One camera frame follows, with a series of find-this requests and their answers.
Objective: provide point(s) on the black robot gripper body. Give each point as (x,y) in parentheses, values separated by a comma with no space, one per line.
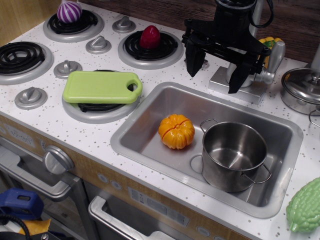
(228,36)

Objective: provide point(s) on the back left stove burner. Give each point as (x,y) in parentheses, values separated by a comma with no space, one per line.
(89,25)

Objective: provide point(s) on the green plastic cutting board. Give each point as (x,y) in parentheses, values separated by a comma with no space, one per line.
(102,87)

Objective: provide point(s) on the small metal strainer spoon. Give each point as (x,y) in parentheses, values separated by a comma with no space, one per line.
(204,65)

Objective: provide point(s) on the yellow toy bell pepper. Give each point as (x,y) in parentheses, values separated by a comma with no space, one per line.
(269,42)

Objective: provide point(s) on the silver oven dial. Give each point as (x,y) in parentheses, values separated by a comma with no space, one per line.
(56,161)

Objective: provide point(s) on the silver stove knob back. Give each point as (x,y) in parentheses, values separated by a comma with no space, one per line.
(124,25)

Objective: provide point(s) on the purple striped toy onion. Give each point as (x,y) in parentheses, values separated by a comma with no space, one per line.
(69,11)

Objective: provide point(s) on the yellow tape piece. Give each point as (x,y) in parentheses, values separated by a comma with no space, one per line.
(37,226)

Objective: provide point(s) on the orange toy pumpkin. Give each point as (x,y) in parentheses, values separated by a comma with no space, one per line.
(176,131)

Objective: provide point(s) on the steel pot with lid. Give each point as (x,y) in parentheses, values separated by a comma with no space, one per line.
(301,90)

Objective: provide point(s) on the front right stove burner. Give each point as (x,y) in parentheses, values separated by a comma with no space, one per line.
(98,113)

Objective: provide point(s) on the front left stove burner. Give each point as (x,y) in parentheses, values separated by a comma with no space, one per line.
(23,61)

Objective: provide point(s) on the red toy egg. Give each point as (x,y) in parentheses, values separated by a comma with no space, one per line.
(150,38)

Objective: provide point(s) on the stove burner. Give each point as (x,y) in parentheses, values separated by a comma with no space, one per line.
(98,113)
(89,25)
(166,54)
(23,61)

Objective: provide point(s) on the steel pot in sink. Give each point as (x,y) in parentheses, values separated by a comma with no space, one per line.
(232,154)

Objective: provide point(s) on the wire utensil handle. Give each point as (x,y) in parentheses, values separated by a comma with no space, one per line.
(313,116)

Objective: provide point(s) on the silver sink basin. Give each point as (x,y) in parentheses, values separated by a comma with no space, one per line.
(138,140)

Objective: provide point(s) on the silver stove knob front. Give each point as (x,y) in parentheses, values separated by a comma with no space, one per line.
(30,98)

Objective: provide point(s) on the back right stove burner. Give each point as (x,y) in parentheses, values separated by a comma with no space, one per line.
(166,54)

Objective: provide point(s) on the silver stove knob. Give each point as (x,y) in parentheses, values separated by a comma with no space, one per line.
(124,25)
(65,68)
(30,98)
(98,46)

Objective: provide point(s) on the silver stove knob middle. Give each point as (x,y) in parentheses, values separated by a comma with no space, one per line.
(98,46)

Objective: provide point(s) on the silver oven door handle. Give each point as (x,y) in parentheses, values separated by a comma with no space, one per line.
(64,196)

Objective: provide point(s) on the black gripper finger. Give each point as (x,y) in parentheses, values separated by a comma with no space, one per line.
(195,57)
(238,76)

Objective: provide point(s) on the blue clamp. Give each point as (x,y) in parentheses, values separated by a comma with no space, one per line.
(21,203)

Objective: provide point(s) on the green toy bitter gourd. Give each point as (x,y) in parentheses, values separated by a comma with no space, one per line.
(303,211)

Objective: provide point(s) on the silver toy faucet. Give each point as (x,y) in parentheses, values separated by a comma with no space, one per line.
(255,85)

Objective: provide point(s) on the silver stove knob left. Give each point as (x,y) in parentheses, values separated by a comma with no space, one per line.
(65,68)

